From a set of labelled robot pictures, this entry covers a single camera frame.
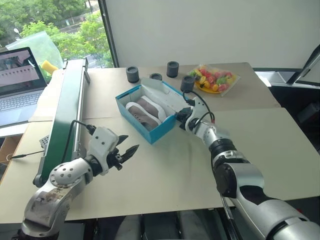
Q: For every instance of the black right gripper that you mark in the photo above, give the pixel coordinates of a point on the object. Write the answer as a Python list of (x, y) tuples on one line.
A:
[(183, 113)]

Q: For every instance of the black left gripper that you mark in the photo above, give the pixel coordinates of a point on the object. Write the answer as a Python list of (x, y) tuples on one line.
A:
[(116, 157)]

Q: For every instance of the blue shoe box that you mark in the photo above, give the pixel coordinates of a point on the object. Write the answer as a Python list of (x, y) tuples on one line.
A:
[(160, 132)]

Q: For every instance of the grey shoe with white sole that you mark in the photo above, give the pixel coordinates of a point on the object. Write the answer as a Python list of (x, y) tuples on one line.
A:
[(150, 103), (140, 113)]

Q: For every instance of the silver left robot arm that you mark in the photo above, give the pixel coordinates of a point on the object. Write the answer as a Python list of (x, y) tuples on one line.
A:
[(65, 172)]

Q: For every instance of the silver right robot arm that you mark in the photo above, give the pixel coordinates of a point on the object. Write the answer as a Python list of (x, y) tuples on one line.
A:
[(250, 180)]

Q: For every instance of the green conveyor belt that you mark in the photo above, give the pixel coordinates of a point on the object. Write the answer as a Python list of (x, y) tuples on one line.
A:
[(67, 100)]

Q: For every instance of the black cylinder block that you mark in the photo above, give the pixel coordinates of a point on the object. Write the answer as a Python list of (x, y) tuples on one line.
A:
[(173, 68), (187, 83), (156, 76), (132, 73)]

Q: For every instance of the yellow plastic plate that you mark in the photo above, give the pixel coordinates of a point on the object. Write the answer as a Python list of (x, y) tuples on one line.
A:
[(210, 90)]

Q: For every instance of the clear bag of toy fruit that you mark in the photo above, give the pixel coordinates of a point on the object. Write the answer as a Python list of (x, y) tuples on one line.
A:
[(215, 77)]

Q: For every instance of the dark grey rounded shape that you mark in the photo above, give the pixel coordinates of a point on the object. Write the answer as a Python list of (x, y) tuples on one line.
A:
[(192, 225), (132, 225)]

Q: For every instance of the beige cardboard sheet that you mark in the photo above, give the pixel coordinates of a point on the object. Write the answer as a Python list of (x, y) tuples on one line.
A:
[(42, 107)]

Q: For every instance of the grey side desk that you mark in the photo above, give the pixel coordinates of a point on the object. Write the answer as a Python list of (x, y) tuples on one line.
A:
[(275, 77)]

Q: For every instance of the yellow sponge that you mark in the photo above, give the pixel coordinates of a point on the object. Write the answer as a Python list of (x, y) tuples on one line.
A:
[(48, 66)]

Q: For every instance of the white side table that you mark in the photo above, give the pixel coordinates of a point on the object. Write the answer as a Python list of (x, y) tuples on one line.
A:
[(10, 128)]

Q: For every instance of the grey open laptop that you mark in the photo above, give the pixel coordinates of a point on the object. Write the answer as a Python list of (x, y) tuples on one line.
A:
[(15, 97)]

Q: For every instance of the black framed monitor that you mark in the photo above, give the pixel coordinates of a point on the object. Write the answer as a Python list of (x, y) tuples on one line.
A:
[(307, 65)]

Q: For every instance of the translucent green plastic bag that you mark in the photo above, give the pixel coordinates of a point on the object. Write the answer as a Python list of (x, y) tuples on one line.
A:
[(37, 45)]

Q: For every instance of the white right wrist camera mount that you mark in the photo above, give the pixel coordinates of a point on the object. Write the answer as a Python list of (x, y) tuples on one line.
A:
[(198, 106)]

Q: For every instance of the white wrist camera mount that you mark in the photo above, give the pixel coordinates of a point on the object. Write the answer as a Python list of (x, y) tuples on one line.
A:
[(102, 140), (198, 106)]

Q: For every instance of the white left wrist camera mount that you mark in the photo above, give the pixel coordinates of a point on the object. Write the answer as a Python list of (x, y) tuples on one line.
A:
[(102, 140)]

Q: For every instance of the perforated metal bracket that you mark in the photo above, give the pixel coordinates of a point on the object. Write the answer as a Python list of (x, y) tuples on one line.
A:
[(45, 142)]

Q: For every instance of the black window frame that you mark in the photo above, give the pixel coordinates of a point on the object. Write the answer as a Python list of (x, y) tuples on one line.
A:
[(110, 32)]

